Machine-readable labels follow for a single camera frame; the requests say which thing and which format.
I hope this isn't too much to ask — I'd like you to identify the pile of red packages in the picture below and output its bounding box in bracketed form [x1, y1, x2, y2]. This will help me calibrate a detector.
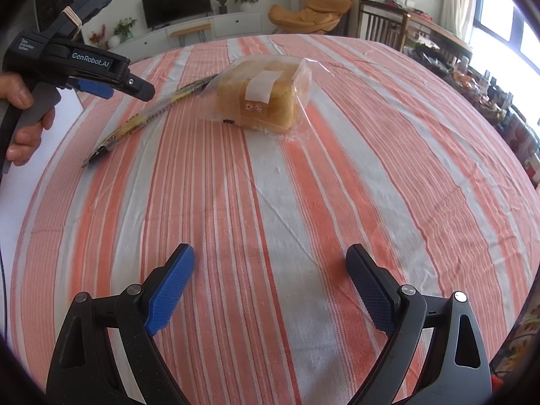
[384, 0, 423, 13]

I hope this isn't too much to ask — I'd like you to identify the red flower arrangement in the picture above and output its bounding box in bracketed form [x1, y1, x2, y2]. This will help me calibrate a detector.
[88, 24, 106, 49]

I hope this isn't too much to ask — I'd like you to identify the green flowering plant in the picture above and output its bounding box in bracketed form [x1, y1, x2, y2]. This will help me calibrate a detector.
[113, 17, 138, 43]

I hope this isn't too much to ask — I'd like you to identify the wooden dining table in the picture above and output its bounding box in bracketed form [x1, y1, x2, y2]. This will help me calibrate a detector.
[407, 10, 473, 53]

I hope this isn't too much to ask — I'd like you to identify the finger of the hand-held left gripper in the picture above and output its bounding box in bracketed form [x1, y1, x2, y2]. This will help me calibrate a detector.
[70, 77, 114, 98]
[112, 73, 156, 102]

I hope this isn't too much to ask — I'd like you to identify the black television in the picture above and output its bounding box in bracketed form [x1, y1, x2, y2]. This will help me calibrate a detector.
[141, 0, 212, 31]

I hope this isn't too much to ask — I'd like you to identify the white sheer curtain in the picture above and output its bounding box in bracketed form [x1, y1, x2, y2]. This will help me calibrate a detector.
[441, 0, 479, 45]

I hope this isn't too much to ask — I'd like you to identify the white cardboard box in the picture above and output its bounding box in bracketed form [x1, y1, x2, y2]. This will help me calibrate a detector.
[0, 88, 85, 288]

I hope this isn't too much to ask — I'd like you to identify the wooden bench with metal legs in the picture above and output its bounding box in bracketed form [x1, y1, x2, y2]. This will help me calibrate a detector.
[169, 24, 212, 47]

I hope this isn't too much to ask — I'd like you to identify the person's left hand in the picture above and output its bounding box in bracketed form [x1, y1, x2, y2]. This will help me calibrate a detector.
[0, 72, 56, 166]

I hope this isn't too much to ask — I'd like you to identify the yellow lounge chair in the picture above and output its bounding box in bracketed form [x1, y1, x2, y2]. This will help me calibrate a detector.
[268, 0, 353, 36]

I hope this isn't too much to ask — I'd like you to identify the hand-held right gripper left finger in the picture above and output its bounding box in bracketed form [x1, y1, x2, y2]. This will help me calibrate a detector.
[46, 243, 196, 405]

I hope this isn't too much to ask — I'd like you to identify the floral printed cushion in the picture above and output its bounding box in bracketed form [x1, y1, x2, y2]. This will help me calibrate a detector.
[489, 304, 540, 393]

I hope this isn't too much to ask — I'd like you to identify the bagged bread loaf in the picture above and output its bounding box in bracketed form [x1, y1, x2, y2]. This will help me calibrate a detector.
[198, 56, 323, 144]

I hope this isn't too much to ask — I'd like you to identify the orange striped tablecloth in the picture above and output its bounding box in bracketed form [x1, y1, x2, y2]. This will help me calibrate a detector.
[8, 34, 540, 405]

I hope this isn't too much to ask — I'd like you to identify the white television cabinet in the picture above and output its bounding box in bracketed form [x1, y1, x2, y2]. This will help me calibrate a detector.
[112, 10, 264, 53]

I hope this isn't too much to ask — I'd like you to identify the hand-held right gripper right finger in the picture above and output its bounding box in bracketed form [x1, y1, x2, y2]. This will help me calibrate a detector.
[346, 243, 493, 405]

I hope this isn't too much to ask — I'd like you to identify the group of jars and bottles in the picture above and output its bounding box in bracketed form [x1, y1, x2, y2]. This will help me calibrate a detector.
[405, 42, 540, 186]

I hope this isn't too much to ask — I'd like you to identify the long yellow patterned snack stick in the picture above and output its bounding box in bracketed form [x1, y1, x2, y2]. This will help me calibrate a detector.
[82, 74, 220, 168]

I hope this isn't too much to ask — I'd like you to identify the dark framed window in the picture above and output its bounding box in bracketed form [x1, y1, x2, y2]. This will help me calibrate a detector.
[468, 0, 540, 72]

